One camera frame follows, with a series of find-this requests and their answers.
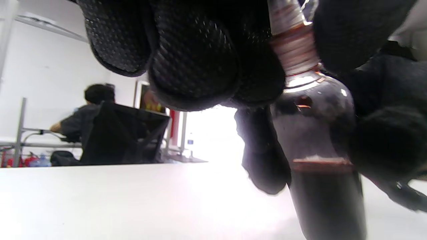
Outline person's right hand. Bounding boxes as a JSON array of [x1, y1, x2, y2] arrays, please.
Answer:
[[234, 42, 427, 214]]

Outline person's left hand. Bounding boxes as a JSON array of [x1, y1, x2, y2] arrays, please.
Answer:
[[76, 0, 418, 112]]

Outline dark soda plastic bottle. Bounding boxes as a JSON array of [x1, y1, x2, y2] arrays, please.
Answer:
[[267, 0, 368, 240]]

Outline red vertical banner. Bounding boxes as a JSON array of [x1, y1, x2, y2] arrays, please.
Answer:
[[169, 109, 181, 147]]

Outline black seat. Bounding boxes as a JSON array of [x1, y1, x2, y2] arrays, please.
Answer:
[[50, 150, 81, 167]]

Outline red fire extinguishers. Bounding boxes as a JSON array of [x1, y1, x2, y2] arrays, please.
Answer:
[[0, 151, 39, 168]]

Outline framed wall picture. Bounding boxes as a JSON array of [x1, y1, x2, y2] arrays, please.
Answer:
[[133, 80, 167, 114]]

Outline white wall rail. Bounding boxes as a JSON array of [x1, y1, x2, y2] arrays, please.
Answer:
[[15, 13, 89, 44]]

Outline grey metal frame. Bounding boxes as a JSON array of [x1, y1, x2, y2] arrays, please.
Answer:
[[0, 97, 82, 168]]

